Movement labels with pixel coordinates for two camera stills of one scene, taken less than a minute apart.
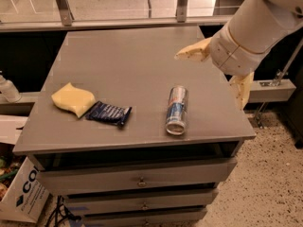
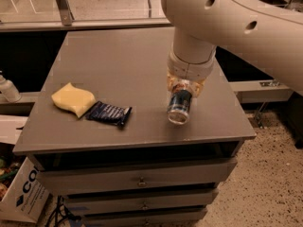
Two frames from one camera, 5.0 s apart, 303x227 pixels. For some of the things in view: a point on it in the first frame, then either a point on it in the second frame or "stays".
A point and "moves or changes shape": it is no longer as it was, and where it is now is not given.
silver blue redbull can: x=175 y=121 moves or changes shape
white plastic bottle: x=8 y=90 stays
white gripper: x=231 y=55 -> x=188 y=68
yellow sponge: x=71 y=97 stays
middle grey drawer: x=94 y=203 stays
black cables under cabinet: x=62 y=213 stays
